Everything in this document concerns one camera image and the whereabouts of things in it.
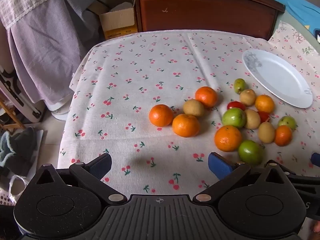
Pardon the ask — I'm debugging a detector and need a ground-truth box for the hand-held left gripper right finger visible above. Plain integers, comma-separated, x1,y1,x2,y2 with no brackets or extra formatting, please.
192,152,290,203

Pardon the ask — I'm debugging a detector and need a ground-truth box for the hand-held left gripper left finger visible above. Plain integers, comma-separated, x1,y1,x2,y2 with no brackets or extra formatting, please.
30,153,127,204

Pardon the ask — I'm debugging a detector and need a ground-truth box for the orange mandarin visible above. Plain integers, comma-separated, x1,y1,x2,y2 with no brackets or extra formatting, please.
255,94,275,113
149,104,174,127
274,125,293,147
195,86,218,108
214,125,243,152
172,114,201,138

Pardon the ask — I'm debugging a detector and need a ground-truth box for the brown kiwi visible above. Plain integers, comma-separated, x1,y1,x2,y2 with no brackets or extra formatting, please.
239,89,257,106
244,109,261,130
258,122,276,144
182,99,205,117

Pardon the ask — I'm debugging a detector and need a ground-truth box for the red cherry tomato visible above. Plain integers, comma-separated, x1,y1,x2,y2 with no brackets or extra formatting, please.
257,111,271,123
227,101,246,111

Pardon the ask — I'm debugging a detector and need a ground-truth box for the small brownish green jujube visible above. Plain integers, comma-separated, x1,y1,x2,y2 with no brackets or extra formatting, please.
234,78,247,94

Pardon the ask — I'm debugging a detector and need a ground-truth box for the white plate with grey flowers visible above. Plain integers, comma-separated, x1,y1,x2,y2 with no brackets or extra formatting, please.
242,49,313,109

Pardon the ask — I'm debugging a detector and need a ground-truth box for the white round base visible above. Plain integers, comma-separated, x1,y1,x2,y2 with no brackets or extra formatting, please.
51,97,73,122

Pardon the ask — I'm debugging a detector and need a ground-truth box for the cherry print tablecloth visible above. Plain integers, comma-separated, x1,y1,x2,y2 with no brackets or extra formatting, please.
57,29,320,196

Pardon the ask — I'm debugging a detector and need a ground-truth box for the white appliance with black trim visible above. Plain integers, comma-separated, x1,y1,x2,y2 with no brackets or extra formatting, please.
0,65,43,123

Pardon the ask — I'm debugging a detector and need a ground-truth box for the white perforated basket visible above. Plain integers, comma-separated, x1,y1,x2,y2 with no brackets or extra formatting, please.
0,175,33,205

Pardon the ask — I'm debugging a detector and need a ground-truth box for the wooden rack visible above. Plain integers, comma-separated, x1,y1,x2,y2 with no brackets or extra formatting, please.
0,97,25,133

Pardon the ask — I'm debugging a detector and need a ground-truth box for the blossom print cloth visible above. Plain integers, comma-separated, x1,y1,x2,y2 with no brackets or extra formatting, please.
267,21,320,58

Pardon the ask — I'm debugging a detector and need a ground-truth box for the lilac waffle cloth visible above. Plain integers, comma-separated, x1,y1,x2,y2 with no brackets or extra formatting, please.
6,0,88,107

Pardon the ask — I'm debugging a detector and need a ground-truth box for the grey-green bedding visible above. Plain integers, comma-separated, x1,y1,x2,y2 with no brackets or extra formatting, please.
274,7,320,43

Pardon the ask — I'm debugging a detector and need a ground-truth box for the open cardboard box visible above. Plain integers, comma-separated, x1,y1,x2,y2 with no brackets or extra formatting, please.
87,0,138,40

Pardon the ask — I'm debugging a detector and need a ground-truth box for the brown wooden cabinet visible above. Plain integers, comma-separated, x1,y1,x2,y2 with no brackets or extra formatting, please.
124,0,286,41

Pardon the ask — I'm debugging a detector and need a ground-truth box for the grey cloth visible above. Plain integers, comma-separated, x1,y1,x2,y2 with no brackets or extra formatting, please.
62,0,100,43

